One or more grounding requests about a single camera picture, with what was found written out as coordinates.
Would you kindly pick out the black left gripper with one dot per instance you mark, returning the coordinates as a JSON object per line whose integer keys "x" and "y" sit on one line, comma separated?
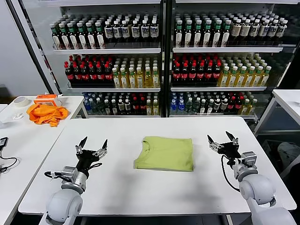
{"x": 86, "y": 160}

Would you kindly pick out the white metal shelf board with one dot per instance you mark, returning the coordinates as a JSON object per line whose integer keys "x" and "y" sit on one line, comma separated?
{"x": 112, "y": 89}
{"x": 105, "y": 50}
{"x": 227, "y": 49}
{"x": 217, "y": 89}

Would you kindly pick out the drinks display cabinet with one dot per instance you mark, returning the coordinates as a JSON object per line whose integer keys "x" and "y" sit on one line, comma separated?
{"x": 222, "y": 1}
{"x": 105, "y": 1}

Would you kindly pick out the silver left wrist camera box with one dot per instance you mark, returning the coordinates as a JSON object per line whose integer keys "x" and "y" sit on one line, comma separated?
{"x": 69, "y": 174}

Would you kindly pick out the beige masking tape roll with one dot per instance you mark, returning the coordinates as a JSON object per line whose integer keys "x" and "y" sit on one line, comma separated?
{"x": 20, "y": 101}

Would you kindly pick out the crumpled orange cloth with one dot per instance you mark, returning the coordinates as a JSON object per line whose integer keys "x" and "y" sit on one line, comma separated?
{"x": 47, "y": 114}

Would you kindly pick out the light green t-shirt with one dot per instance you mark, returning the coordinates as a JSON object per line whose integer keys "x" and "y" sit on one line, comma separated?
{"x": 166, "y": 154}

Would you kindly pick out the cola bottle red cap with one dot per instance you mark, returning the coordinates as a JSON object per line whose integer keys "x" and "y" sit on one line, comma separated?
{"x": 176, "y": 73}
{"x": 69, "y": 73}
{"x": 238, "y": 106}
{"x": 77, "y": 73}
{"x": 184, "y": 73}
{"x": 100, "y": 73}
{"x": 200, "y": 73}
{"x": 108, "y": 73}
{"x": 84, "y": 73}
{"x": 142, "y": 106}
{"x": 208, "y": 73}
{"x": 216, "y": 73}
{"x": 92, "y": 73}
{"x": 192, "y": 73}
{"x": 135, "y": 106}
{"x": 231, "y": 106}

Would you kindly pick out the yellow juice bottle green label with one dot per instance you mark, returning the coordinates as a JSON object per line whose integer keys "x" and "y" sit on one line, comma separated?
{"x": 232, "y": 78}
{"x": 223, "y": 78}
{"x": 240, "y": 78}
{"x": 252, "y": 107}
{"x": 155, "y": 108}
{"x": 132, "y": 79}
{"x": 245, "y": 107}
{"x": 148, "y": 108}
{"x": 265, "y": 78}
{"x": 139, "y": 79}
{"x": 257, "y": 78}
{"x": 249, "y": 78}
{"x": 147, "y": 79}
{"x": 155, "y": 79}
{"x": 124, "y": 79}
{"x": 116, "y": 79}

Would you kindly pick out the small black device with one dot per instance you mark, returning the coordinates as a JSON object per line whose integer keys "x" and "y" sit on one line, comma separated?
{"x": 3, "y": 141}

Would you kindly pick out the grey plastic bag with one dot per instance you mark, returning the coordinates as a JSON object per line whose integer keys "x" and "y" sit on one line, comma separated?
{"x": 289, "y": 152}

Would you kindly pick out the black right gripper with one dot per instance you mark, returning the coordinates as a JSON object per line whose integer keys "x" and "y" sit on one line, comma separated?
{"x": 230, "y": 151}

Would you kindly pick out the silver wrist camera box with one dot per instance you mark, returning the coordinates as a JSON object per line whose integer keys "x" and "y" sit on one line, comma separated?
{"x": 69, "y": 174}
{"x": 249, "y": 159}

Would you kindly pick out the dark bottle beige label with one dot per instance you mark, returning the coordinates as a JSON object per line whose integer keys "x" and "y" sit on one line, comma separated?
{"x": 236, "y": 30}
{"x": 245, "y": 30}

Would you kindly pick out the dark tea bottle green cap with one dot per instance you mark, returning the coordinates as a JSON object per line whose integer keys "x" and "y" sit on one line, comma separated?
{"x": 56, "y": 37}
{"x": 73, "y": 36}
{"x": 216, "y": 33}
{"x": 226, "y": 33}
{"x": 90, "y": 36}
{"x": 178, "y": 33}
{"x": 207, "y": 33}
{"x": 100, "y": 35}
{"x": 197, "y": 33}
{"x": 82, "y": 36}
{"x": 64, "y": 36}
{"x": 188, "y": 33}

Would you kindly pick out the dark bottle white cap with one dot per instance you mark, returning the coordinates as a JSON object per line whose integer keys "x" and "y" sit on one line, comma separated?
{"x": 106, "y": 107}
{"x": 202, "y": 107}
{"x": 209, "y": 107}
{"x": 113, "y": 107}

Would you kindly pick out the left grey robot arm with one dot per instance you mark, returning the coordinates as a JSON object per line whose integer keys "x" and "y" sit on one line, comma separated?
{"x": 63, "y": 206}

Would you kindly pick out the orange and white box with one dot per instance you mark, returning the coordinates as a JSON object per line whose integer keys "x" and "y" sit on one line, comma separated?
{"x": 45, "y": 99}

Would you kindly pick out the black framed glass door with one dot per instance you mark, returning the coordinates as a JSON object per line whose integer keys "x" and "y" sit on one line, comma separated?
{"x": 33, "y": 46}

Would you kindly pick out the dark bottle blue label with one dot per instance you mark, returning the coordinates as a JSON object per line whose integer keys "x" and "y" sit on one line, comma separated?
{"x": 117, "y": 31}
{"x": 263, "y": 31}
{"x": 272, "y": 31}
{"x": 154, "y": 31}
{"x": 281, "y": 32}
{"x": 109, "y": 31}
{"x": 145, "y": 31}
{"x": 254, "y": 30}
{"x": 125, "y": 31}
{"x": 135, "y": 31}

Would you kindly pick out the black crate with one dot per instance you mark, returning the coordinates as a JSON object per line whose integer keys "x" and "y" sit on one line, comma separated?
{"x": 269, "y": 149}

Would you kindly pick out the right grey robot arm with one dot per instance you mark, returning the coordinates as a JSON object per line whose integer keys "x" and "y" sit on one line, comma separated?
{"x": 257, "y": 192}

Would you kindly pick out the black bottle tray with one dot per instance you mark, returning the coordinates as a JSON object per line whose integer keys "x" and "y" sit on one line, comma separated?
{"x": 91, "y": 83}
{"x": 194, "y": 83}

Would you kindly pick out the dark bottle white label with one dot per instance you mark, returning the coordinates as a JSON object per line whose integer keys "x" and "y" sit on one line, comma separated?
{"x": 224, "y": 107}
{"x": 127, "y": 107}
{"x": 216, "y": 107}
{"x": 120, "y": 107}

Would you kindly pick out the small white crumpled object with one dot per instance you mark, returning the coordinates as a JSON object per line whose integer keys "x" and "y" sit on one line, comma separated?
{"x": 17, "y": 115}

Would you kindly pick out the white side table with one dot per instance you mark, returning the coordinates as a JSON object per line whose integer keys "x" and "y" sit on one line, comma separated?
{"x": 287, "y": 100}
{"x": 27, "y": 145}

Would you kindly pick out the blue water bottle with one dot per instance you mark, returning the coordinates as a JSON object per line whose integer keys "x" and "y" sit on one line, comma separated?
{"x": 181, "y": 107}
{"x": 173, "y": 107}
{"x": 87, "y": 105}

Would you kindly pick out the green clear soda bottle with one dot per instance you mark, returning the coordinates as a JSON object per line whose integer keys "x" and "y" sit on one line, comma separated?
{"x": 196, "y": 106}
{"x": 188, "y": 107}
{"x": 100, "y": 106}
{"x": 93, "y": 106}

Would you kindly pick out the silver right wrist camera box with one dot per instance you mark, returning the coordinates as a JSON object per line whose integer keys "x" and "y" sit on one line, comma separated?
{"x": 249, "y": 159}

